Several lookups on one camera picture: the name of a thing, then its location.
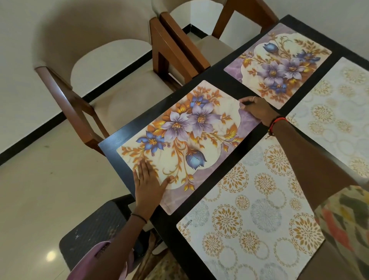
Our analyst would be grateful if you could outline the person's left hand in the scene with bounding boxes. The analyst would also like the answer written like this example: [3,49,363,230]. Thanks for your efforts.
[132,159,175,223]

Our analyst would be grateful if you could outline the person's right hand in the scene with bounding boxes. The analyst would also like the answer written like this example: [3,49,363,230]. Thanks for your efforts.
[239,96,286,127]

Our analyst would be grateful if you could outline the purple floral placemat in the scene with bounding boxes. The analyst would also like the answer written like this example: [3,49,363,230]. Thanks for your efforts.
[224,23,332,110]
[116,80,261,216]

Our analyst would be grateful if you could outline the person's left forearm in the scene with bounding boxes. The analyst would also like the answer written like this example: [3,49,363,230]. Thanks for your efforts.
[82,214,148,280]

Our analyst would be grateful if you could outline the person's right forearm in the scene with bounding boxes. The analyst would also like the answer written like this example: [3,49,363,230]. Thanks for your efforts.
[269,117,361,209]

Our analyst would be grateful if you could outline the beige wooden armchair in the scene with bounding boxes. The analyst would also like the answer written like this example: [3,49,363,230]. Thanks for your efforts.
[151,0,279,73]
[34,0,199,156]

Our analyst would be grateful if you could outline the white gold-circle placemat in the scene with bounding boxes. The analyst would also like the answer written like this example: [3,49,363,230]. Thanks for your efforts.
[176,134,326,280]
[285,57,369,179]

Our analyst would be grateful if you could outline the black plastic stool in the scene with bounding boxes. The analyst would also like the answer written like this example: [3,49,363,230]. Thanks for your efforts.
[59,194,162,272]

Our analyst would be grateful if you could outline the brown patterned garment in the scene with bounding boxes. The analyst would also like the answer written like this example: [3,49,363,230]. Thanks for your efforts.
[133,231,189,280]

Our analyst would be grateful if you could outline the pink garment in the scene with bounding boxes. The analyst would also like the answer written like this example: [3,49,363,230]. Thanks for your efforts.
[67,241,134,280]

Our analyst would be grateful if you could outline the multicolour patterned sleeve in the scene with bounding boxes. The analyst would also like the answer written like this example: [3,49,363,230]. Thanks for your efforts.
[314,185,369,280]

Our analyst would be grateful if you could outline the red thread bracelet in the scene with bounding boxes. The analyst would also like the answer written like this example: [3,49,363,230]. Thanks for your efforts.
[266,116,289,139]

